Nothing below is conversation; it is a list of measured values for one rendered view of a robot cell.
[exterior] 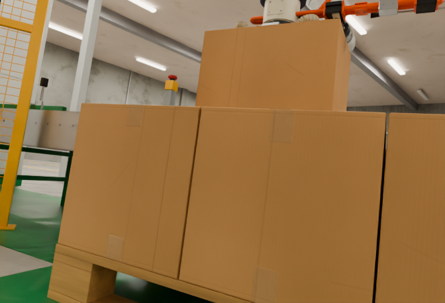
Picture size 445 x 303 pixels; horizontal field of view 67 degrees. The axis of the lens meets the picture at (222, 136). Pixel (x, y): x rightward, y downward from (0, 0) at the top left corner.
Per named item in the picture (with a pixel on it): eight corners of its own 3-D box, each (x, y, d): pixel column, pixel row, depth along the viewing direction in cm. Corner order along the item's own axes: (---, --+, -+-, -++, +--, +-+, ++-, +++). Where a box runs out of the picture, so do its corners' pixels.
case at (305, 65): (193, 115, 152) (204, 30, 156) (230, 129, 188) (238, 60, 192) (331, 120, 125) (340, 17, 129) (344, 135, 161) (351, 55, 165)
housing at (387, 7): (378, 9, 139) (379, -1, 140) (379, 17, 145) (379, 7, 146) (397, 7, 136) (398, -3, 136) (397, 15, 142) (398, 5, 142)
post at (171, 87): (145, 219, 234) (165, 80, 245) (151, 219, 240) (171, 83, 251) (153, 221, 231) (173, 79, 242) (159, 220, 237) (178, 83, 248)
